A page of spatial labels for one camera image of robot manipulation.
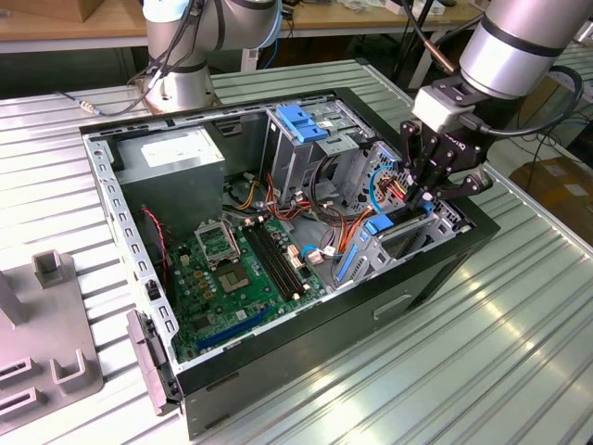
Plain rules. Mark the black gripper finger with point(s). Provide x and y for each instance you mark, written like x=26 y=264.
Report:
x=412 y=157
x=468 y=185

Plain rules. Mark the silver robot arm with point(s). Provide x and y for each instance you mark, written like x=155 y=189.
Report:
x=509 y=46

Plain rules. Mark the grey metal disk bay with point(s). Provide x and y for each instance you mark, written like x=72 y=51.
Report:
x=445 y=222

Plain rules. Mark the large cardboard box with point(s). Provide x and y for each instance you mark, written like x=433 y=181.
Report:
x=556 y=185

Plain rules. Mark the blue plastic bay latch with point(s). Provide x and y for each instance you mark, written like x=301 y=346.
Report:
x=301 y=123

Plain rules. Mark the grey metal drive cage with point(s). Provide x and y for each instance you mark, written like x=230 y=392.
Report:
x=287 y=167

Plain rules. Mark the metal slat side table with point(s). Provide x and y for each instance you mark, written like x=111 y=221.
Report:
x=587 y=55

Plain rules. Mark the black RAM slot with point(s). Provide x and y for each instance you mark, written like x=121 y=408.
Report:
x=284 y=257
x=273 y=259
x=267 y=260
x=279 y=258

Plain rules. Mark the black power adapter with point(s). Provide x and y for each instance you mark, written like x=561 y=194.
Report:
x=287 y=10

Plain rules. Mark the black PC case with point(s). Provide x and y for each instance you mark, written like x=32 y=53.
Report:
x=324 y=334

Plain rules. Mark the green motherboard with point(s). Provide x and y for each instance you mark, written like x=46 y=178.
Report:
x=259 y=301

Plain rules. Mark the grey power supply unit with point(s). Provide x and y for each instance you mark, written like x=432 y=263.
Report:
x=176 y=194

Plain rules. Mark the blue expansion slot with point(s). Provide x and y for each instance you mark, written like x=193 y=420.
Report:
x=236 y=328

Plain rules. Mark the grey parts rack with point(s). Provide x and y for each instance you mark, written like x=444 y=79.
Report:
x=46 y=320

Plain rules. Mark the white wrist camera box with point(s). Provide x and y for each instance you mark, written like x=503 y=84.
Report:
x=437 y=109

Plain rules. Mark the wooden desk with white frame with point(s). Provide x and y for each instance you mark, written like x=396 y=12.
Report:
x=370 y=21

